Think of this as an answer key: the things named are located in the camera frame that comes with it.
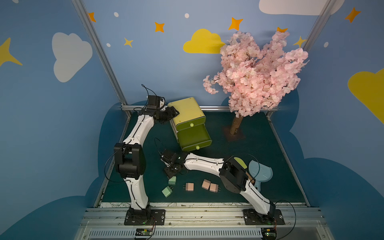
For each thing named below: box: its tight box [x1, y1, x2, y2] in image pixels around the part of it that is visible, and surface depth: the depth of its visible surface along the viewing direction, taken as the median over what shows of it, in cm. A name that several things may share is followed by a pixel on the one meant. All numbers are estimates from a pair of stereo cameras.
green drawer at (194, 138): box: [177, 123, 212, 152], surface depth 95 cm
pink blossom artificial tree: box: [203, 31, 310, 135], surface depth 70 cm
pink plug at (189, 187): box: [182, 182, 194, 192], surface depth 84 cm
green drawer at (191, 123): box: [176, 116, 206, 131], surface depth 92 cm
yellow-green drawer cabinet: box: [167, 97, 212, 151], surface depth 94 cm
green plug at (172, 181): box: [168, 176, 177, 186], surface depth 86 cm
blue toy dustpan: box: [248, 160, 274, 192], surface depth 93 cm
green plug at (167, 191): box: [161, 186, 174, 198], surface depth 82 cm
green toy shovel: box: [233, 157, 248, 169], surface depth 97 cm
